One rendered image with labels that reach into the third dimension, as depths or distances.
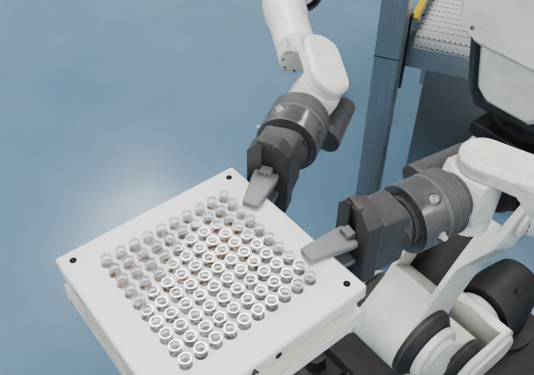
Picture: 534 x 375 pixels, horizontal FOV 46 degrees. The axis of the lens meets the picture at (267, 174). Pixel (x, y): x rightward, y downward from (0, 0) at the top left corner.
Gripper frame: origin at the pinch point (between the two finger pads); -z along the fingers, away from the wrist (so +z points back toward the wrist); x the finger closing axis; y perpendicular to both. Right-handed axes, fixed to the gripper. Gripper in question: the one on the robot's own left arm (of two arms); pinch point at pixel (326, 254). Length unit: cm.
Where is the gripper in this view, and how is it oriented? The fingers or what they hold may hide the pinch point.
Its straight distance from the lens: 71.9
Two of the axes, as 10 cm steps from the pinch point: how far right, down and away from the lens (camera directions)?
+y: -5.1, -5.8, 6.4
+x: -0.2, 7.4, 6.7
